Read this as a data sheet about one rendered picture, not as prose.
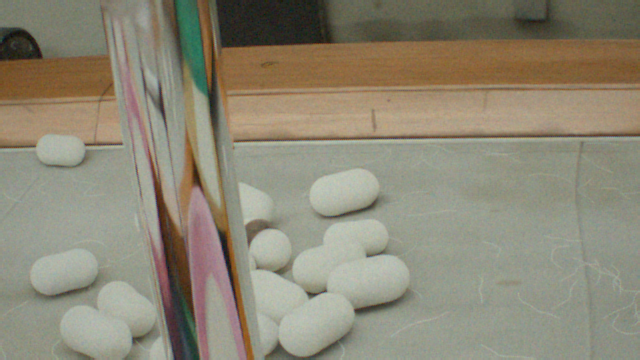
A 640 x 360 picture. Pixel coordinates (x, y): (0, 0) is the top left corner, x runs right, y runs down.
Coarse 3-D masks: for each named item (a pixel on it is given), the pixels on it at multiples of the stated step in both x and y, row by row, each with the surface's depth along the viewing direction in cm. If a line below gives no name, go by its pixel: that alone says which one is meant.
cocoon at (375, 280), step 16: (384, 256) 45; (336, 272) 45; (352, 272) 44; (368, 272) 44; (384, 272) 44; (400, 272) 45; (336, 288) 44; (352, 288) 44; (368, 288) 44; (384, 288) 44; (400, 288) 45; (352, 304) 44; (368, 304) 45
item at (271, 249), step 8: (264, 232) 48; (272, 232) 48; (280, 232) 48; (256, 240) 48; (264, 240) 48; (272, 240) 48; (280, 240) 48; (288, 240) 49; (256, 248) 48; (264, 248) 48; (272, 248) 48; (280, 248) 48; (288, 248) 48; (256, 256) 48; (264, 256) 48; (272, 256) 48; (280, 256) 48; (288, 256) 48; (256, 264) 48; (264, 264) 48; (272, 264) 48; (280, 264) 48
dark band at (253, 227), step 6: (252, 222) 49; (258, 222) 49; (264, 222) 49; (246, 228) 49; (252, 228) 49; (258, 228) 49; (264, 228) 48; (276, 228) 49; (246, 234) 49; (252, 234) 48; (252, 240) 48
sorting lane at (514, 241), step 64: (0, 192) 59; (64, 192) 59; (128, 192) 58; (384, 192) 55; (448, 192) 55; (512, 192) 54; (576, 192) 53; (0, 256) 52; (128, 256) 51; (448, 256) 49; (512, 256) 48; (576, 256) 48; (0, 320) 47; (384, 320) 44; (448, 320) 44; (512, 320) 43; (576, 320) 43
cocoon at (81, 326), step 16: (64, 320) 43; (80, 320) 43; (96, 320) 42; (112, 320) 42; (64, 336) 43; (80, 336) 42; (96, 336) 42; (112, 336) 42; (128, 336) 42; (80, 352) 43; (96, 352) 42; (112, 352) 42; (128, 352) 43
